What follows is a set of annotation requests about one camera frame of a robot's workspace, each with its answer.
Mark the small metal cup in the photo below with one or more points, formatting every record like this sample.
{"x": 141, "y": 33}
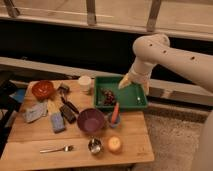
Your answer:
{"x": 95, "y": 146}

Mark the white paper cup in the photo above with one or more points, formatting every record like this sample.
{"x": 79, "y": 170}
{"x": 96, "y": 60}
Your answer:
{"x": 85, "y": 83}

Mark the black binder clip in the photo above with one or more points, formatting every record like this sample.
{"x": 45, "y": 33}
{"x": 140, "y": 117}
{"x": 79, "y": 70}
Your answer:
{"x": 63, "y": 89}

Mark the metal spoon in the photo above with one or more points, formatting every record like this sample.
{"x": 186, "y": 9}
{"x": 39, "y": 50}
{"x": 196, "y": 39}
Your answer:
{"x": 64, "y": 149}

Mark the blue sponge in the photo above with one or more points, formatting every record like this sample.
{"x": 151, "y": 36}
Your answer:
{"x": 57, "y": 122}

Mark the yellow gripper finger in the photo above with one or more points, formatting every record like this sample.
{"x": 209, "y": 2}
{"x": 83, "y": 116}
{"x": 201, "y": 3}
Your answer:
{"x": 146, "y": 88}
{"x": 124, "y": 82}

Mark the orange carrot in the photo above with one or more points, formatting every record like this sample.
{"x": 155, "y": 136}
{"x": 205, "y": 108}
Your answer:
{"x": 115, "y": 113}

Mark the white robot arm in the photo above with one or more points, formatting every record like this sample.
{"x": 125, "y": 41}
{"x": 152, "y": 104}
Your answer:
{"x": 197, "y": 67}

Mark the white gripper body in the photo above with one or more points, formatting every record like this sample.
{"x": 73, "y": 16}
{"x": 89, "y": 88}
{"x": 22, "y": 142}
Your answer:
{"x": 140, "y": 74}

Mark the green plastic tray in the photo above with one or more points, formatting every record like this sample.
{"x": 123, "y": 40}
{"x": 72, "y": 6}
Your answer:
{"x": 131, "y": 97}

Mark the wooden table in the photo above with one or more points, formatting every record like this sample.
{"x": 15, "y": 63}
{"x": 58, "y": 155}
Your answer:
{"x": 22, "y": 150}

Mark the grey blue cloth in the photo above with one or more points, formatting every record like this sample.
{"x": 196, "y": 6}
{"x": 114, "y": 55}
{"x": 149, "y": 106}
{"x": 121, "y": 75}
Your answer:
{"x": 35, "y": 112}

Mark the blue object beside table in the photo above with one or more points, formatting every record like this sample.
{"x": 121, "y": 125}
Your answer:
{"x": 19, "y": 95}

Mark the black chair at left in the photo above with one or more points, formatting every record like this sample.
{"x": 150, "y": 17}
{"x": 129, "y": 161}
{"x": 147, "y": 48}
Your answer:
{"x": 8, "y": 103}

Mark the small blue cup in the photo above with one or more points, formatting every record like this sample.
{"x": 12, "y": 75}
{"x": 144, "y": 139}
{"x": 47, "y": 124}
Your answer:
{"x": 111, "y": 123}

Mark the orange round fruit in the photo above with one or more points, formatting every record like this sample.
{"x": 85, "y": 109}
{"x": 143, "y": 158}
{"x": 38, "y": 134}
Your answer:
{"x": 114, "y": 144}

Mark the bunch of dark grapes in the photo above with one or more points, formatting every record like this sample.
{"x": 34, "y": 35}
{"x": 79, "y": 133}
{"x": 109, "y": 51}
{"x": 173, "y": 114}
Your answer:
{"x": 109, "y": 97}

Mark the red orange bowl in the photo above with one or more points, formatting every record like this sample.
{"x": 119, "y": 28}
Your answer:
{"x": 43, "y": 89}

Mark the black rectangular block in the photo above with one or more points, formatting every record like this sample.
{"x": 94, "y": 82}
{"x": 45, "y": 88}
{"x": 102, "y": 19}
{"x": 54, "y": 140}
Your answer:
{"x": 68, "y": 114}

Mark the purple bowl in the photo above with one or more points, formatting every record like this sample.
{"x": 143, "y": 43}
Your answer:
{"x": 91, "y": 120}

